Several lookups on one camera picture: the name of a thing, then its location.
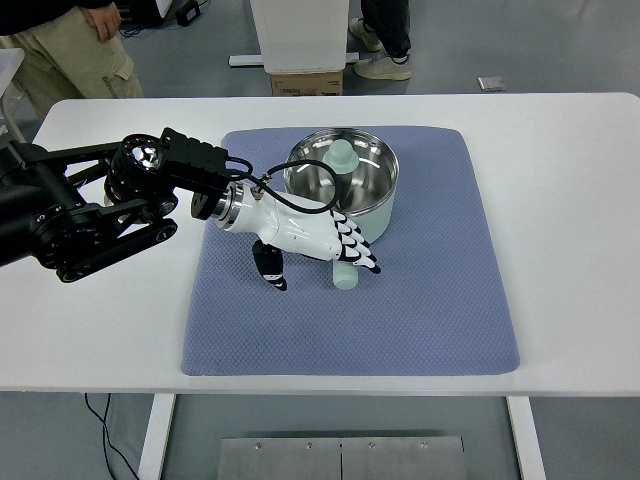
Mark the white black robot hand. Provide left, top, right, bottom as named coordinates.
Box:
left=212, top=182, right=380, bottom=291

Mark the green pot with handle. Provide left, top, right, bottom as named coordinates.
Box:
left=283, top=127, right=401, bottom=291

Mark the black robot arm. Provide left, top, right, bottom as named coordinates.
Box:
left=1, top=128, right=233, bottom=283

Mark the glass lid green knob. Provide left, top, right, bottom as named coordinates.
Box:
left=284, top=128, right=399, bottom=215

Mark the blue quilted mat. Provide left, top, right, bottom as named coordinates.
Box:
left=182, top=126, right=520, bottom=376

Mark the cardboard box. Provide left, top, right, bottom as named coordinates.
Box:
left=270, top=71, right=344, bottom=97

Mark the white cabinet on floor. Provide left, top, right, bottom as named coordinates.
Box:
left=229, top=0, right=360, bottom=74

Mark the person in dark trousers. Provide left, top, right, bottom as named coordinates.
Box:
left=348, top=0, right=411, bottom=81

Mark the grey floor tile plate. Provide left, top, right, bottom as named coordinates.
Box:
left=477, top=76, right=506, bottom=92

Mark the left white table leg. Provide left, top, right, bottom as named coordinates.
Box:
left=137, top=393, right=177, bottom=480

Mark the white table leg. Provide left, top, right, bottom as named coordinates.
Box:
left=137, top=393, right=177, bottom=480
left=506, top=396, right=547, bottom=480

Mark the black equipment case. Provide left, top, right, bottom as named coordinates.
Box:
left=115, top=0, right=203, bottom=27

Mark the right white table leg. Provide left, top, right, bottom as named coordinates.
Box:
left=506, top=396, right=547, bottom=480

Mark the person in beige trousers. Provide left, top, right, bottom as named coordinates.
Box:
left=1, top=1, right=143, bottom=119

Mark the white side table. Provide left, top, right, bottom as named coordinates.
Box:
left=0, top=48, right=25, bottom=99

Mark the black floor cable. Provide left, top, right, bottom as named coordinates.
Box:
left=83, top=392, right=139, bottom=480

